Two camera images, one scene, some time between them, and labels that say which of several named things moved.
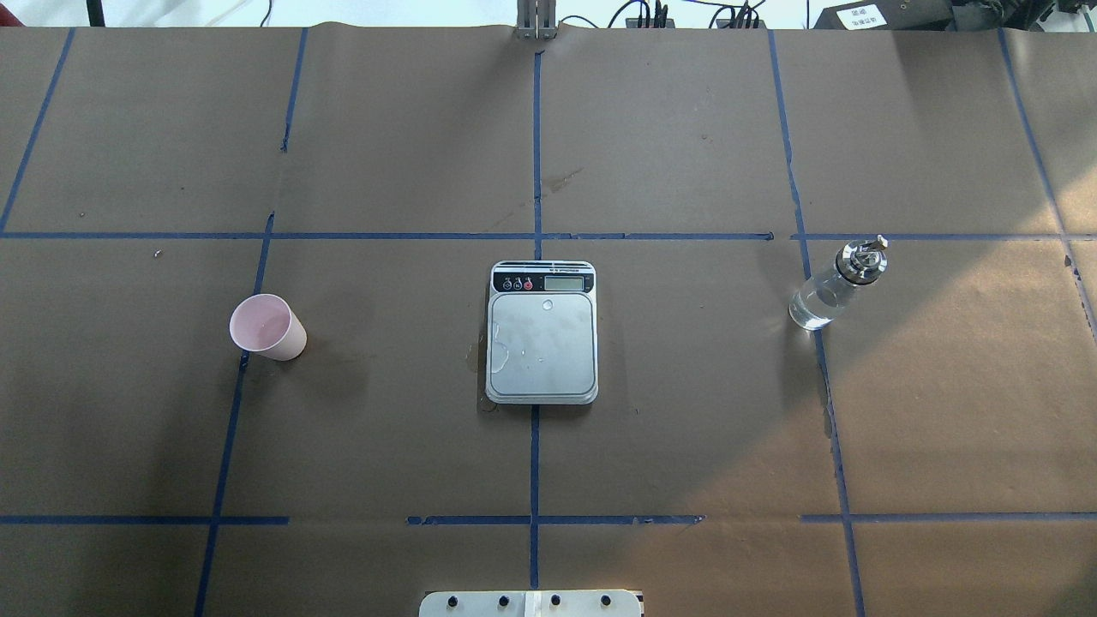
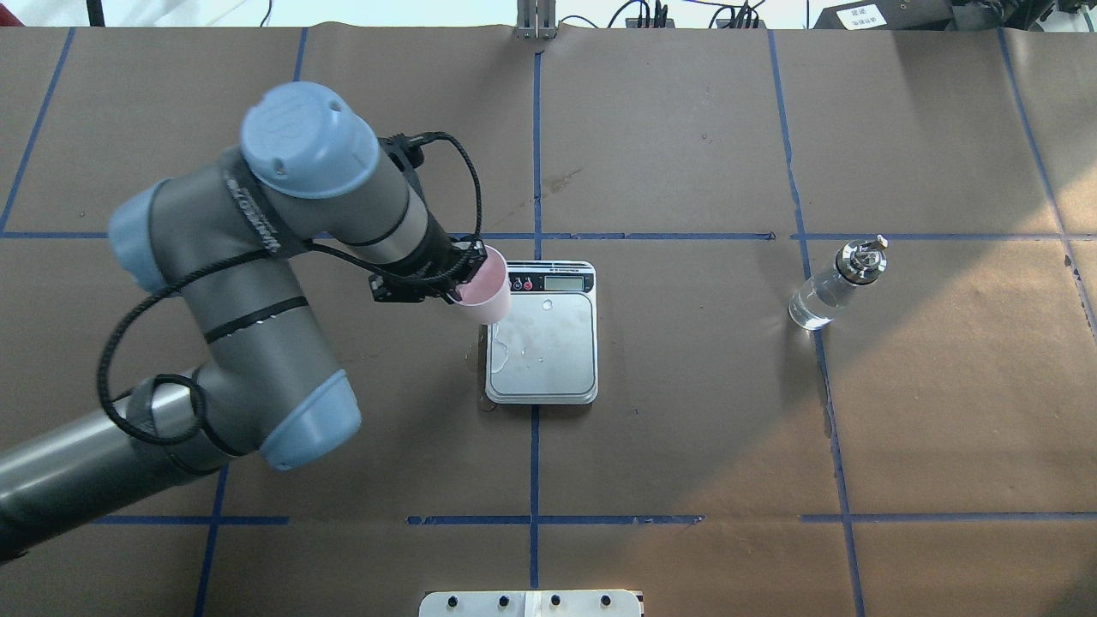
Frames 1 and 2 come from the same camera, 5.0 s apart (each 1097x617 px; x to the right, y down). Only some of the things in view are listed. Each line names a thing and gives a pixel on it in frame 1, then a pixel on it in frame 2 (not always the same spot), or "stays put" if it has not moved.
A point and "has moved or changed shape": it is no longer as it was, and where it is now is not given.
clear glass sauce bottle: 858,264 stays put
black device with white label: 887,14 stays put
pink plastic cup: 266,325 has moved or changed shape
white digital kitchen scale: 542,333 stays put
